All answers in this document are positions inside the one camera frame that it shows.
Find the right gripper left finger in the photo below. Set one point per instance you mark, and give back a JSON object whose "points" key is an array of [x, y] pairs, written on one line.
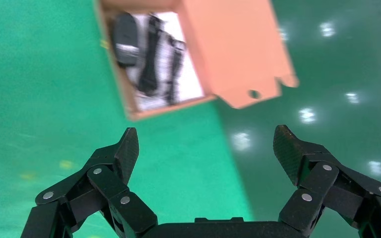
{"points": [[105, 187]]}

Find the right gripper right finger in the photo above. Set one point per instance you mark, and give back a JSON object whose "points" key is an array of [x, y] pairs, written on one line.
{"points": [[322, 184]]}

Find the green table cloth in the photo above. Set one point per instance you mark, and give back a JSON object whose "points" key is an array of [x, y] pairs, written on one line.
{"points": [[46, 98]]}

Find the open brown cardboard box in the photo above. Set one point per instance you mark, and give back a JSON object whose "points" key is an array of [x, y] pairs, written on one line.
{"points": [[236, 49]]}

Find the white printed instruction sheet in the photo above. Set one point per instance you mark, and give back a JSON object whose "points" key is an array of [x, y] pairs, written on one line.
{"points": [[190, 82]]}

